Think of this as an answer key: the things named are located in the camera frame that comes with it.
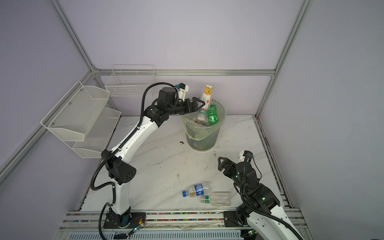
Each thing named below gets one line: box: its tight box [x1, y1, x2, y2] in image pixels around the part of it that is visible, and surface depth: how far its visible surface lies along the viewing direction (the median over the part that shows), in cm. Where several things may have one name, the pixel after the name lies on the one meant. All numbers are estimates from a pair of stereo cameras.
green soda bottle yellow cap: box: [207, 104, 218, 126], surface depth 88 cm
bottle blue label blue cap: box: [182, 181, 212, 198], surface depth 81 cm
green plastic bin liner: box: [181, 100, 226, 140], surface depth 82 cm
